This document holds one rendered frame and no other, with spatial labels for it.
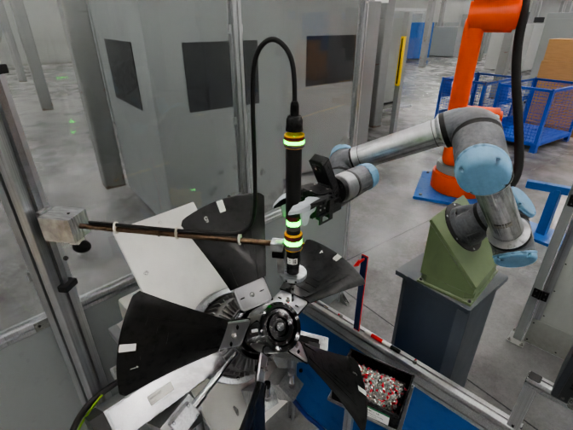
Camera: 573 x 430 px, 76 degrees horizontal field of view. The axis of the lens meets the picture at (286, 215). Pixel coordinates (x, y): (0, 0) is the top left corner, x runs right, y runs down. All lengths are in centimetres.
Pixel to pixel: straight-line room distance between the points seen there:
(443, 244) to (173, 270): 90
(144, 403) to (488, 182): 93
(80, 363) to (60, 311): 22
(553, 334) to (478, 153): 208
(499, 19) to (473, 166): 375
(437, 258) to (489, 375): 138
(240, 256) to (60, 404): 104
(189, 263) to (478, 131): 85
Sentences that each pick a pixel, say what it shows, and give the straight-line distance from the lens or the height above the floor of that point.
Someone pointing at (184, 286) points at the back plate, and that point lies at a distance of 114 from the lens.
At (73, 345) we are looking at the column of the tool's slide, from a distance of 141.
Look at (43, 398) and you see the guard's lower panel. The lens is 172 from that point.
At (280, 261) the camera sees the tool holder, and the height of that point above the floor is 135.
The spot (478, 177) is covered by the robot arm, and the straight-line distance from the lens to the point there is 96.
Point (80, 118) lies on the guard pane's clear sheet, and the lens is 132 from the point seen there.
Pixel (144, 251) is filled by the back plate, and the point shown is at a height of 130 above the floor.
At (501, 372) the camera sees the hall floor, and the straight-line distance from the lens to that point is 275.
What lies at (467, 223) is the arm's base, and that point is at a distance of 142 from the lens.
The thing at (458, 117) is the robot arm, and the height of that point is 166.
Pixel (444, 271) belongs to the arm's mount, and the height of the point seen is 109.
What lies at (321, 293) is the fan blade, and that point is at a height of 121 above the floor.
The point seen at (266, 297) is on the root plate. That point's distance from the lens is 97.
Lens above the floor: 188
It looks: 28 degrees down
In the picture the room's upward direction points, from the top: straight up
